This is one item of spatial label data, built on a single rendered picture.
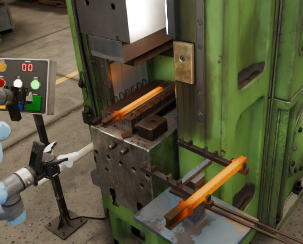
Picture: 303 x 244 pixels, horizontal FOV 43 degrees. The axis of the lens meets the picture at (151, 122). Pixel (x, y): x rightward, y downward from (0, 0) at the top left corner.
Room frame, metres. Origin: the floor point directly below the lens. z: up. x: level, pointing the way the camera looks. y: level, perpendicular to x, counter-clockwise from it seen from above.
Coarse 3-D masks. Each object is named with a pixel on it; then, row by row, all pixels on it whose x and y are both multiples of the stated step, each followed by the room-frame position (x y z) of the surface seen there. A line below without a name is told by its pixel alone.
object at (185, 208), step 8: (240, 160) 1.08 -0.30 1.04; (224, 168) 1.04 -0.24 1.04; (232, 168) 1.04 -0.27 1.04; (216, 176) 1.00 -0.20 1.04; (224, 176) 1.00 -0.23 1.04; (208, 184) 0.97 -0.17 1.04; (216, 184) 0.96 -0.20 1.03; (200, 192) 0.93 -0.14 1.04; (208, 192) 0.94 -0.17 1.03; (192, 200) 0.90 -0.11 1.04; (200, 200) 0.91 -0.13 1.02; (176, 208) 0.86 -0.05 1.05; (184, 208) 0.86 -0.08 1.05; (192, 208) 0.87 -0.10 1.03; (168, 216) 0.83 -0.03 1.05; (176, 216) 0.84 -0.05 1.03; (184, 216) 0.86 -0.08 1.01; (168, 224) 0.82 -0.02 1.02; (176, 224) 0.83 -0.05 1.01
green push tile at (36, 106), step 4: (32, 96) 1.74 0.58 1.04; (36, 96) 1.74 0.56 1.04; (40, 96) 1.73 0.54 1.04; (36, 100) 1.73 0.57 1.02; (40, 100) 1.72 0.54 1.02; (28, 104) 1.73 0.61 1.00; (32, 104) 1.73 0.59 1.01; (36, 104) 1.72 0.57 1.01; (40, 104) 1.72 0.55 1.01; (28, 108) 1.72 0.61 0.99; (32, 108) 1.71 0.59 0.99; (36, 108) 1.71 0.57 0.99; (40, 108) 1.71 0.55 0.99
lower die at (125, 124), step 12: (156, 84) 1.86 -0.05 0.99; (132, 96) 1.76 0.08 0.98; (156, 96) 1.72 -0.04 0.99; (168, 96) 1.71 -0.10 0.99; (108, 108) 1.66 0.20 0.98; (120, 108) 1.63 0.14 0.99; (132, 108) 1.60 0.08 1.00; (144, 108) 1.60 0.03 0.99; (156, 108) 1.64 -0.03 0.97; (168, 108) 1.71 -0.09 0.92; (132, 120) 1.51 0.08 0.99; (132, 132) 1.50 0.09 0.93
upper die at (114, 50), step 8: (160, 32) 1.69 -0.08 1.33; (96, 40) 1.60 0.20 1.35; (104, 40) 1.57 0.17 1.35; (112, 40) 1.54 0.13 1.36; (144, 40) 1.61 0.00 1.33; (152, 40) 1.65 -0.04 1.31; (160, 40) 1.69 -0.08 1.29; (168, 40) 1.73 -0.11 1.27; (96, 48) 1.61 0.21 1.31; (104, 48) 1.58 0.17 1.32; (112, 48) 1.54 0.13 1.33; (120, 48) 1.51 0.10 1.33; (128, 48) 1.53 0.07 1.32; (136, 48) 1.57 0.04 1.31; (144, 48) 1.60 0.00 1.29; (152, 48) 1.64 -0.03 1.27; (104, 56) 1.58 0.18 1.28; (112, 56) 1.55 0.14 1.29; (120, 56) 1.51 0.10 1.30; (128, 56) 1.53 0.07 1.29; (136, 56) 1.56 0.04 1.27
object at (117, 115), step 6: (156, 90) 1.76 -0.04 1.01; (144, 96) 1.70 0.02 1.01; (150, 96) 1.70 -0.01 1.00; (132, 102) 1.65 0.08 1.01; (138, 102) 1.64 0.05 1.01; (126, 108) 1.59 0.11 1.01; (114, 114) 1.53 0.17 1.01; (120, 114) 1.53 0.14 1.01; (102, 120) 1.49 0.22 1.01; (108, 120) 1.49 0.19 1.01; (114, 120) 1.52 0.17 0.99; (120, 120) 1.53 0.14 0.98; (102, 126) 1.48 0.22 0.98; (108, 126) 1.48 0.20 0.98
